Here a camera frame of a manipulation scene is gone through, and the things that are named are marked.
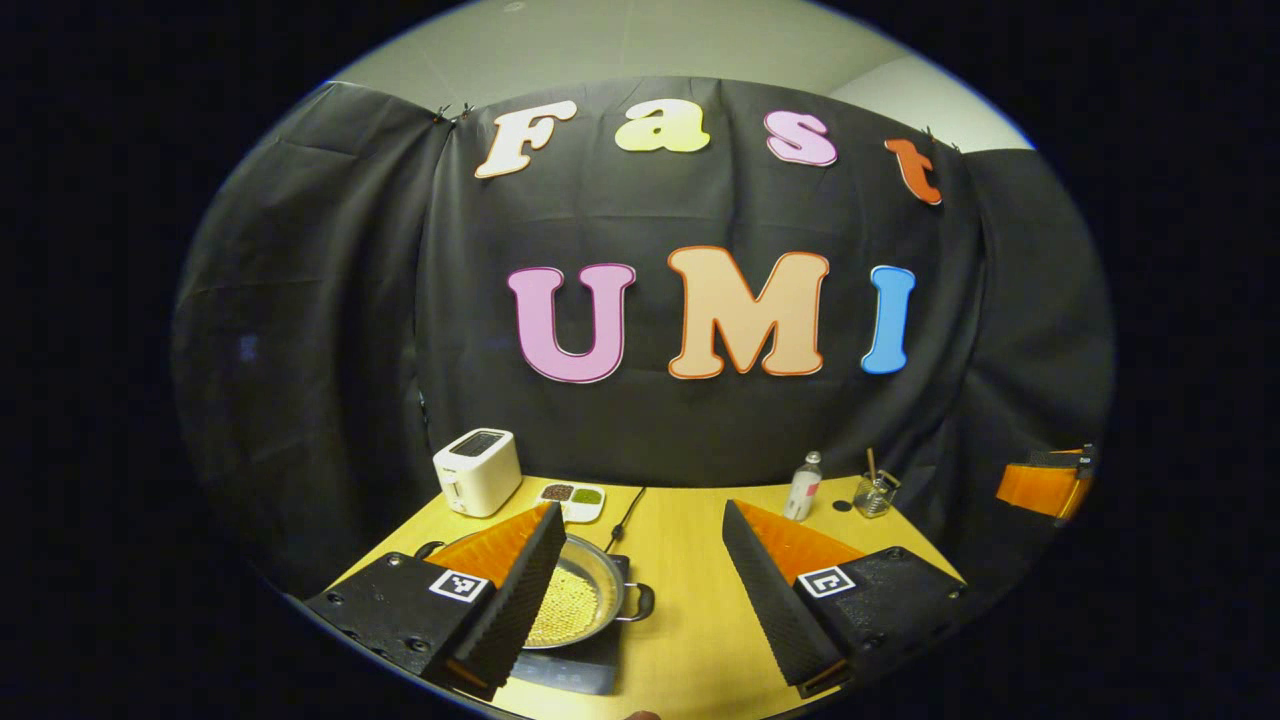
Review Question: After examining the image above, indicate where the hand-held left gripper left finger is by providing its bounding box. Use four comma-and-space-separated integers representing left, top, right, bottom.
303, 500, 568, 701

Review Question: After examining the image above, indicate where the glass jar with wooden stick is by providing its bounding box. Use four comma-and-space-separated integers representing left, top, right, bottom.
853, 447, 901, 519

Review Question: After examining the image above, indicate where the white divided bean dish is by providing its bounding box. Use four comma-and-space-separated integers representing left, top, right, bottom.
536, 481, 607, 524

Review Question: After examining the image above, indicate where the pile of yellow soybeans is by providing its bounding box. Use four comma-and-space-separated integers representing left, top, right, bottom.
525, 567, 601, 646

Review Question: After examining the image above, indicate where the steel pot with black handles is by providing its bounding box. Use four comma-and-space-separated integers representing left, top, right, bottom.
415, 530, 656, 651

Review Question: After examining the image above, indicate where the clear bottle with silver cap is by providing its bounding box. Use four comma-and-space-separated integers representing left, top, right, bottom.
783, 451, 824, 523

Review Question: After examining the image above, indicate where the black induction cooktop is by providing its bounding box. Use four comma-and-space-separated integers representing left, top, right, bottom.
505, 553, 633, 696

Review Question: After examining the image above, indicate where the black power cable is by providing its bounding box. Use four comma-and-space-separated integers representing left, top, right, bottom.
605, 487, 647, 554

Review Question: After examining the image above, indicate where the white toaster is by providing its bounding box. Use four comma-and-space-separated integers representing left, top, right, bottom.
432, 428, 523, 519

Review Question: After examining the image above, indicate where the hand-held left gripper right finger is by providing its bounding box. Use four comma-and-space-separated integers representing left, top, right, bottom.
722, 498, 969, 699

